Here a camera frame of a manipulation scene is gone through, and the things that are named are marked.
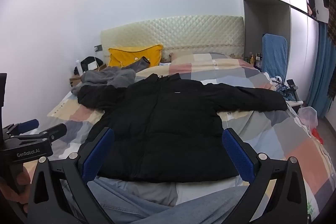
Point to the red plastic bag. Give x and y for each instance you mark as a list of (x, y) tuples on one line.
[(317, 136)]

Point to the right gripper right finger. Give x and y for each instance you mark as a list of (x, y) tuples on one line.
[(287, 202)]

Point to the cream quilted headboard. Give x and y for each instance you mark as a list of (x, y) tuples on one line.
[(190, 33)]

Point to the black bag on nightstand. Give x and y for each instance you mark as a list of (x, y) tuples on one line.
[(90, 63)]

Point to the grey white wardrobe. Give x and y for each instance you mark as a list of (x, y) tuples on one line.
[(289, 19)]

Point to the grey fleece garment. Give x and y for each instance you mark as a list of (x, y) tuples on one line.
[(115, 76)]

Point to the checkered pillow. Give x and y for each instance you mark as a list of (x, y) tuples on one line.
[(189, 57)]

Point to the white plastic bottle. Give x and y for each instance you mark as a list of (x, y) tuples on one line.
[(76, 69)]

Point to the white side table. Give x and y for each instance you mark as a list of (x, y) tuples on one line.
[(295, 105)]

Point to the translucent plastic bag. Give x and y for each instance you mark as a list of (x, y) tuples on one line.
[(308, 116)]

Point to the wall power socket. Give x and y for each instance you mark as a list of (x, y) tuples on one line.
[(98, 48)]

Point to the black puffer jacket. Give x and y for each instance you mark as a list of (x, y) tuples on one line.
[(168, 129)]

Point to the yellow pillow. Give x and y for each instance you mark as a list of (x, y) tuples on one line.
[(124, 56)]

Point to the bottles on bedside shelf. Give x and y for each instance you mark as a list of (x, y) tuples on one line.
[(254, 59)]

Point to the blue curtain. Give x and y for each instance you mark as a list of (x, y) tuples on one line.
[(318, 96)]

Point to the wooden nightstand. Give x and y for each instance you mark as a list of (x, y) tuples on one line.
[(76, 79)]

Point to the person's jeans legs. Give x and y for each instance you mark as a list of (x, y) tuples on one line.
[(124, 207)]

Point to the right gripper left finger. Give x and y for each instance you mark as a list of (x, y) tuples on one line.
[(48, 203)]

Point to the checkered patchwork duvet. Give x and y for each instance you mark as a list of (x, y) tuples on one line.
[(279, 134)]

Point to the blue towel covered chair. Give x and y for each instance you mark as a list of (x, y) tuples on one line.
[(274, 56)]

